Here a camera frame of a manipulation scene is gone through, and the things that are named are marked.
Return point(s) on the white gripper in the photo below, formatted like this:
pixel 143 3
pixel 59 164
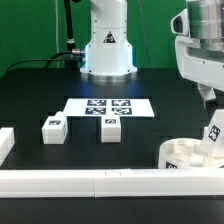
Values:
pixel 201 66

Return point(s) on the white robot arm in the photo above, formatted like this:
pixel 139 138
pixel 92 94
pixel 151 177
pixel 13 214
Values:
pixel 109 55

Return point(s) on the white U-shaped fence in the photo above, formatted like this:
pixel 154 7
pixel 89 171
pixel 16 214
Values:
pixel 111 183

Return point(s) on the white marker sheet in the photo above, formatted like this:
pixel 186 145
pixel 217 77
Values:
pixel 98 107

